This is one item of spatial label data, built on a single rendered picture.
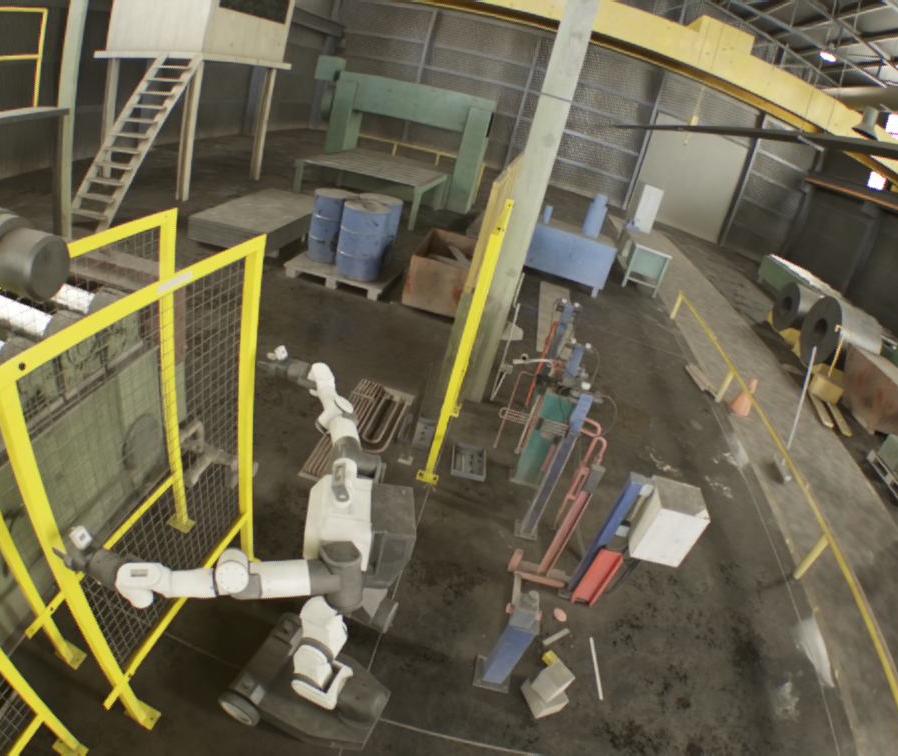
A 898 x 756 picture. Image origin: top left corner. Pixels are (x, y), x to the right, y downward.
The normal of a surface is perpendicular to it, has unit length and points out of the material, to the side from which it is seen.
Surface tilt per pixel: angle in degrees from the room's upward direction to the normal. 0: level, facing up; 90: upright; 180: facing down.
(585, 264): 90
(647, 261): 90
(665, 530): 90
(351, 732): 0
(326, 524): 0
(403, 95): 90
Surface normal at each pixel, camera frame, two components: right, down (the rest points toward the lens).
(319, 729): 0.23, -0.84
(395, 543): 0.10, 0.51
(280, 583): 0.36, -0.02
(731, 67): -0.18, 0.46
